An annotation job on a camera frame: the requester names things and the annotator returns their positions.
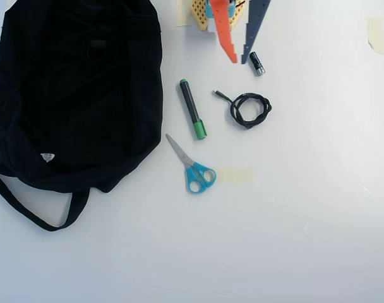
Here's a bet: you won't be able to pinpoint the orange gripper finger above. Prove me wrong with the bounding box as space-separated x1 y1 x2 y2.
210 0 239 64

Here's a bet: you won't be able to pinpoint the blue-grey gripper finger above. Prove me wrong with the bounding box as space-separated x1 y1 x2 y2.
241 0 273 65

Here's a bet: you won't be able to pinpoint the black fabric bag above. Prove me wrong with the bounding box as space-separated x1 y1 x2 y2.
0 0 164 233

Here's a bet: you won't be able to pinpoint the yellow perforated base block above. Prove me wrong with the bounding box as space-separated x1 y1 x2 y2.
191 0 247 32

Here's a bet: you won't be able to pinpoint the small black flashlight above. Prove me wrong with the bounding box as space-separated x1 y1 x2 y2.
249 51 267 78

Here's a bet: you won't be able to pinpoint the black and green marker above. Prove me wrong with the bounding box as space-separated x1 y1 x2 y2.
179 78 208 141

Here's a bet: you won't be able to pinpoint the coiled black cable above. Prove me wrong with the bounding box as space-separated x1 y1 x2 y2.
212 89 273 130

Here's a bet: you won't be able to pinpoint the blue handled scissors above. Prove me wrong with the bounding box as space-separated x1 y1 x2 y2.
165 133 217 194

